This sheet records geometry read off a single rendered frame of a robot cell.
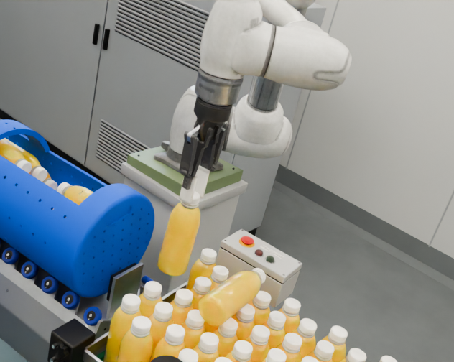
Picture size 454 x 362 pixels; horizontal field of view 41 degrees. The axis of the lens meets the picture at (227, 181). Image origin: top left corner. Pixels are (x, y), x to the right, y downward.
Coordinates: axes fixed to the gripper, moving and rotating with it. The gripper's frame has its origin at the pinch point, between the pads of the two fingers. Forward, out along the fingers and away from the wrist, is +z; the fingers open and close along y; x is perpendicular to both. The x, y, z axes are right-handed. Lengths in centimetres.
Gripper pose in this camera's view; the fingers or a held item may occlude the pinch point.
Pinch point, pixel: (194, 184)
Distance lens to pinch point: 132.2
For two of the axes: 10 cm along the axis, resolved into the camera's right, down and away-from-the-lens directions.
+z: -2.3, 8.6, 4.5
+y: -5.5, 2.6, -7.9
